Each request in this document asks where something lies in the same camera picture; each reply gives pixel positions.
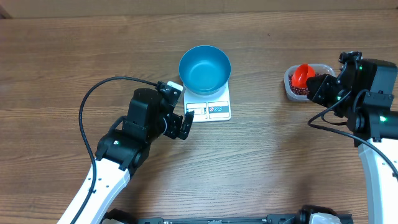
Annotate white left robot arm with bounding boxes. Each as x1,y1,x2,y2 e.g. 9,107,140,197
59,82,193,223

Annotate red beans in container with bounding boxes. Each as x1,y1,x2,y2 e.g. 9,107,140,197
288,74,309,96

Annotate blue metal bowl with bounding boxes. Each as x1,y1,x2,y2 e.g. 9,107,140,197
178,45,232,95

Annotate red scoop with blue handle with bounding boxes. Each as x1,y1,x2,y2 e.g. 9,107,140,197
292,64,315,88

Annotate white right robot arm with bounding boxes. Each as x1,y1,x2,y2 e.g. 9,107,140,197
307,58,397,223

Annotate white digital kitchen scale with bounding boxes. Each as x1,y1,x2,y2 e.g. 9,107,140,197
183,83,231,123

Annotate clear plastic bean container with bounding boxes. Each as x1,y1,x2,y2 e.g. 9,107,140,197
284,63,336,102

